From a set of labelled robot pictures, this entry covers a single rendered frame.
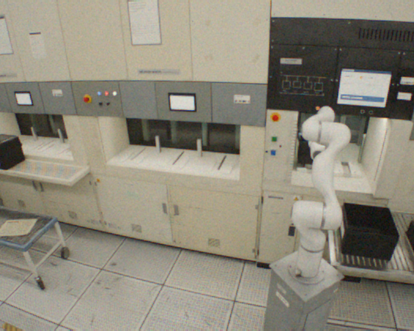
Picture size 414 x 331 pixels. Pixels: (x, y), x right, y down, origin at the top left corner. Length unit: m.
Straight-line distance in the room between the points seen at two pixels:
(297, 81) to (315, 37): 0.27
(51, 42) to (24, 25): 0.29
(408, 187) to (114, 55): 2.20
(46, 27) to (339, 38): 2.04
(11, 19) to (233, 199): 2.27
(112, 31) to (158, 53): 0.37
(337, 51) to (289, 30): 0.30
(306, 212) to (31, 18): 2.36
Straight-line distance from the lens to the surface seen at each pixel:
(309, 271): 1.59
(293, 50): 1.86
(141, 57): 2.13
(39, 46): 2.67
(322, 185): 1.39
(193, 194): 2.35
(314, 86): 1.90
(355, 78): 1.91
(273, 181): 2.16
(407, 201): 2.32
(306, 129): 1.43
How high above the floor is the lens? 1.95
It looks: 27 degrees down
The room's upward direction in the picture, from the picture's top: 2 degrees counter-clockwise
